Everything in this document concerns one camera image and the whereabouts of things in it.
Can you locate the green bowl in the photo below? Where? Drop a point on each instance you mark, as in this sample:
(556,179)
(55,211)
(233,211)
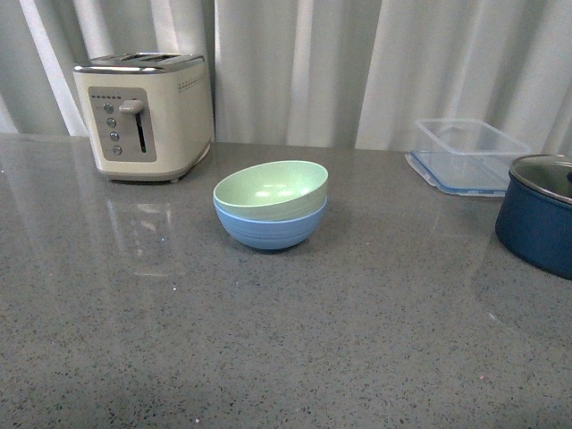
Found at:
(274,191)

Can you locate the cream two-slot toaster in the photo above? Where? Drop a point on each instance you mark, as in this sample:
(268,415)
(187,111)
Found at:
(149,115)

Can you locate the glass pot lid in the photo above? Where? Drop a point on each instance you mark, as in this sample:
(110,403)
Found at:
(549,175)

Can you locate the dark blue saucepan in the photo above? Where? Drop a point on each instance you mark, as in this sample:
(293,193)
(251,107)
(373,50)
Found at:
(535,228)

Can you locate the clear plastic food container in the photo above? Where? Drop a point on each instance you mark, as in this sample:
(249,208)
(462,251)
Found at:
(464,157)

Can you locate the blue bowl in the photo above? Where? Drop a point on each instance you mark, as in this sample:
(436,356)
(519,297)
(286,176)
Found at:
(271,235)

